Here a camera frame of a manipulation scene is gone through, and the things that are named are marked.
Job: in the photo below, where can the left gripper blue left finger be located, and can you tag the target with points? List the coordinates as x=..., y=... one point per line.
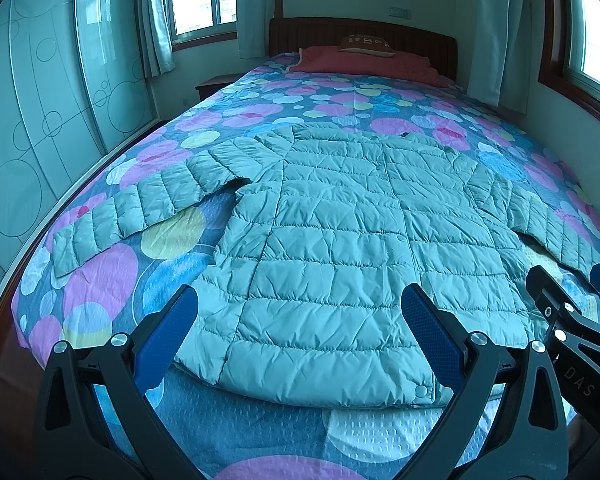
x=94, y=419

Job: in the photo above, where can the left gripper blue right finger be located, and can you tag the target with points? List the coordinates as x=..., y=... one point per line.
x=528, y=435

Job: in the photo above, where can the light green quilted puffer jacket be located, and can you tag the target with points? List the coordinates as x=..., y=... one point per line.
x=300, y=304

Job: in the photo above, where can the colourful circle pattern bedspread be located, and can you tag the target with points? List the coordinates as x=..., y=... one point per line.
x=229, y=436

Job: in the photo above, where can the pale right curtain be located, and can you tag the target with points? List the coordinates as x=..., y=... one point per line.
x=500, y=63

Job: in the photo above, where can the right window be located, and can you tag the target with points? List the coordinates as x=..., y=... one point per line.
x=570, y=59

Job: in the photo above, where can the window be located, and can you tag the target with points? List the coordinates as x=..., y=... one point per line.
x=570, y=59
x=196, y=22

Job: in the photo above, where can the small brown embroidered cushion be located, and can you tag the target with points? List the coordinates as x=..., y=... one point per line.
x=366, y=44

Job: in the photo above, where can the red pillow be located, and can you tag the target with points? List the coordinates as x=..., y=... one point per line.
x=402, y=65

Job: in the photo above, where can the glass door wardrobe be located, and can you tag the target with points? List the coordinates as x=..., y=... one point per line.
x=72, y=89

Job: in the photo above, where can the dark wooden nightstand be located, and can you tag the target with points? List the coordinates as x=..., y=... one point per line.
x=215, y=84

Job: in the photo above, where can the pale left window curtain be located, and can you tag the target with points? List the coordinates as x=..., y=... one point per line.
x=154, y=35

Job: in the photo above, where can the left window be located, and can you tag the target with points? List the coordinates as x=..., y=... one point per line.
x=196, y=22

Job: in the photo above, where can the white wall socket plate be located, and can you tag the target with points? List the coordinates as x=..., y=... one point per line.
x=400, y=13

